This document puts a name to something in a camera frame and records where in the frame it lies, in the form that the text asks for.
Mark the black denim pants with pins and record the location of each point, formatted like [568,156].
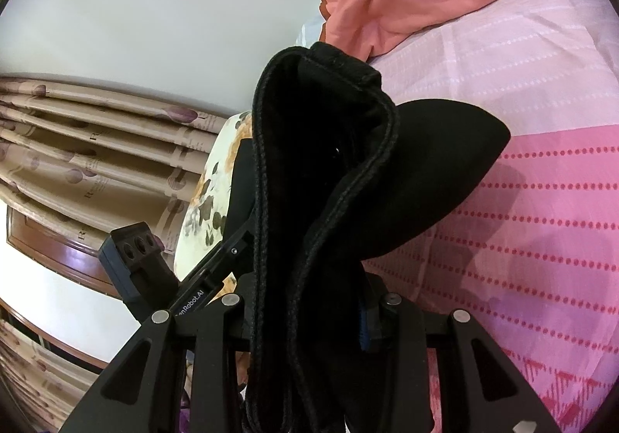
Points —
[338,172]

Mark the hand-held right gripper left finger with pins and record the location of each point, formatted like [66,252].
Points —
[241,319]

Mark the white floral pillow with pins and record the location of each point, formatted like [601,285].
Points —
[208,201]

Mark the brown wooden frame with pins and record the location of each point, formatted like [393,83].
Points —
[58,249]

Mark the pink white checked bedsheet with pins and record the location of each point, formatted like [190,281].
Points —
[532,172]

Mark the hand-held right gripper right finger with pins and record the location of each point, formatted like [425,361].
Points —
[366,331]

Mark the beige patterned curtain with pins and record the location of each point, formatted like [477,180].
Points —
[96,147]
[34,375]

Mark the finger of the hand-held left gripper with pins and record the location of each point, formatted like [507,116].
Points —
[242,191]

